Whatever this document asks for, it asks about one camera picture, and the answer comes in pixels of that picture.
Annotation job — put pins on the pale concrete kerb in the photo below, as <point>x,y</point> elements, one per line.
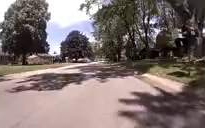
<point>160,81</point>
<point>40,71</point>

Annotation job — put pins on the low brown-roofed house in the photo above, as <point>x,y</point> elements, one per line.
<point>40,59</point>

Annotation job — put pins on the grass verge with leaves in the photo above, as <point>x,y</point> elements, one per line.
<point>163,68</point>

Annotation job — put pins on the row of green trees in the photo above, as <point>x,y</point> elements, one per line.
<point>130,26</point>

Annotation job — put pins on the grey asphalt road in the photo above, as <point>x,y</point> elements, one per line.
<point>73,100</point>

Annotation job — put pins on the dark round tree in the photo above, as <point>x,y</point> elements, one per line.
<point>76,45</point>

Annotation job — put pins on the pale parked vehicles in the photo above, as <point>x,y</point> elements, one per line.
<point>80,60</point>

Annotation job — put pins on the tall broad green tree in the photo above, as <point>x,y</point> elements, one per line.
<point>23,30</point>

